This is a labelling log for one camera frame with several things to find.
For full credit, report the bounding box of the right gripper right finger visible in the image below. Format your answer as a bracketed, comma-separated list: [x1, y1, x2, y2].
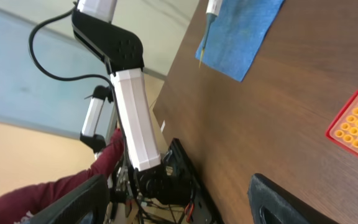
[247, 173, 338, 224]

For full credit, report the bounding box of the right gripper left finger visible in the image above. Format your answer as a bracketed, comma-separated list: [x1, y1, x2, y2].
[26, 174, 111, 224]

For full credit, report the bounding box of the white pipette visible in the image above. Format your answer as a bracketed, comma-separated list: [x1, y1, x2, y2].
[198, 0, 224, 68]

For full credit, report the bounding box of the person's forearm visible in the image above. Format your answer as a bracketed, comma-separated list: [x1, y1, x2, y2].
[0, 129, 126, 224]

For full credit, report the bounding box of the blue cloth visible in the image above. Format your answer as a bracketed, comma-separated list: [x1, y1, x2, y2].
[195, 0, 285, 83]

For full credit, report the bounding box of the black cable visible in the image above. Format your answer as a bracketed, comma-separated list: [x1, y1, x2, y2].
[28, 5, 117, 94]

